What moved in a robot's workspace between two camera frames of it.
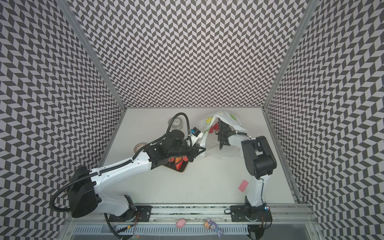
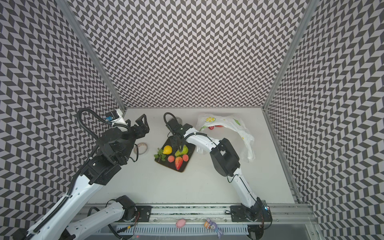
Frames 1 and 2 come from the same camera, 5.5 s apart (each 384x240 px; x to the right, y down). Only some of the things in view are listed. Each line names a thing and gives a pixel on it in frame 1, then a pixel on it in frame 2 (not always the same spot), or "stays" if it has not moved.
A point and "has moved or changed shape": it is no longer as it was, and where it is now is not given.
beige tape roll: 138,145 stays
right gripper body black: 223,137 to 176,141
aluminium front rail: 166,215 stays
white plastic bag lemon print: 209,143 has moved or changed shape
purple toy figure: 208,224 stays
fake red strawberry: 179,165 stays
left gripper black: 196,150 to 144,128
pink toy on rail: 180,223 stays
